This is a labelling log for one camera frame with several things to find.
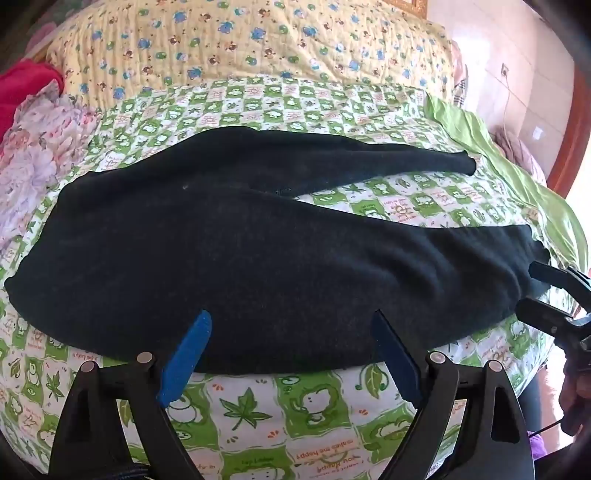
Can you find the mauve cloth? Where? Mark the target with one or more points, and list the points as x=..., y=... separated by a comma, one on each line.
x=519, y=154

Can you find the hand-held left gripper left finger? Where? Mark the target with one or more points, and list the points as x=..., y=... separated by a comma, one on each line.
x=187, y=355

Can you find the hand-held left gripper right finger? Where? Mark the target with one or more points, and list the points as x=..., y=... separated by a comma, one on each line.
x=397, y=357

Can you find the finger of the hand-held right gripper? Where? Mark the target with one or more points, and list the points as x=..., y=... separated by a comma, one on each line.
x=561, y=278
x=545, y=316

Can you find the red cloth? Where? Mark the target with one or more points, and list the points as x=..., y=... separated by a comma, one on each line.
x=25, y=90

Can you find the pink floral quilt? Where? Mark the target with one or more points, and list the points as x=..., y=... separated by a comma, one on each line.
x=37, y=138

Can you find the black pants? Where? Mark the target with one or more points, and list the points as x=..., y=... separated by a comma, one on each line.
x=231, y=258

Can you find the purple cloth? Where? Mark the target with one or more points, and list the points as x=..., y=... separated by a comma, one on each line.
x=538, y=447

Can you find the person's leg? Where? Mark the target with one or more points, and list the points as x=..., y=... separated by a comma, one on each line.
x=533, y=401

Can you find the white wall socket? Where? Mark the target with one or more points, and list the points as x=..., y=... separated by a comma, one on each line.
x=505, y=69

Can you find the yellow animal printed quilt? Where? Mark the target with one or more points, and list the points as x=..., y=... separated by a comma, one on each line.
x=258, y=41

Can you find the plaid cloth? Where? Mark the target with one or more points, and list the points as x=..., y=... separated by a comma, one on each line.
x=461, y=87

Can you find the person's right hand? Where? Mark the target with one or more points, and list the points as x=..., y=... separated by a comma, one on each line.
x=577, y=392

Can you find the gold framed garden picture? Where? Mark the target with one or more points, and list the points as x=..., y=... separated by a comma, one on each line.
x=415, y=5

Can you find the green leaf printed bed sheet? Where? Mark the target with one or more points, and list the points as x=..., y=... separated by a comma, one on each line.
x=277, y=415

